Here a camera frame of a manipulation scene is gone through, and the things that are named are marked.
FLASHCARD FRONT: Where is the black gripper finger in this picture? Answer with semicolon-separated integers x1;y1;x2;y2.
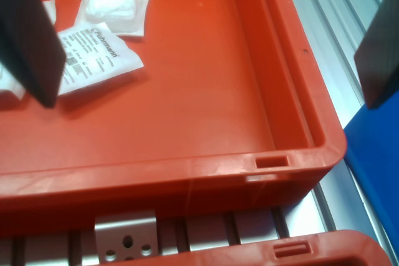
353;0;399;110
0;0;68;108

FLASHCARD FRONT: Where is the white bandage pack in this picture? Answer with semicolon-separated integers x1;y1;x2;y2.
75;0;151;40
42;0;57;29
0;62;26;100
57;22;145;97

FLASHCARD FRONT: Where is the red box with bandages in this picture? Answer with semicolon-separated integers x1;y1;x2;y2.
0;0;349;239

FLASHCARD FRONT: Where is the red box with syringes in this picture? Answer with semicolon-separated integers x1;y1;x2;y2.
183;229;392;266

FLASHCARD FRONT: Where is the blue storage bin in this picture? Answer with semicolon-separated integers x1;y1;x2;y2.
342;100;399;266

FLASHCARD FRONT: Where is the perforated metal bracket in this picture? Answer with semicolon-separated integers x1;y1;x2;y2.
94;209;157;264

